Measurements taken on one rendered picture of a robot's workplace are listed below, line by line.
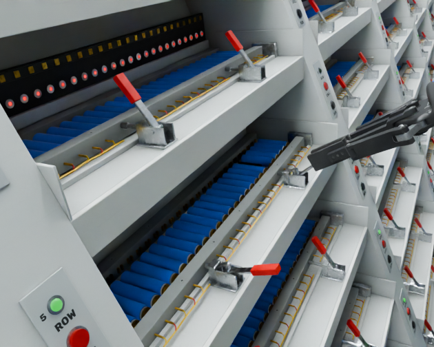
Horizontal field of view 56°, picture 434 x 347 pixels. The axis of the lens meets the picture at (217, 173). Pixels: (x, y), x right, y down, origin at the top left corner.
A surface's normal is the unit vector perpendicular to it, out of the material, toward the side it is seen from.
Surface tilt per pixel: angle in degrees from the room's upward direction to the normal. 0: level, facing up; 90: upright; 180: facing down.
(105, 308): 90
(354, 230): 20
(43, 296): 90
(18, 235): 90
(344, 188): 90
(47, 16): 110
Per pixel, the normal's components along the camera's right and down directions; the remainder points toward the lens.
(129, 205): 0.87, 0.13
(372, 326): -0.11, -0.89
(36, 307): 0.78, -0.19
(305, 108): -0.48, 0.44
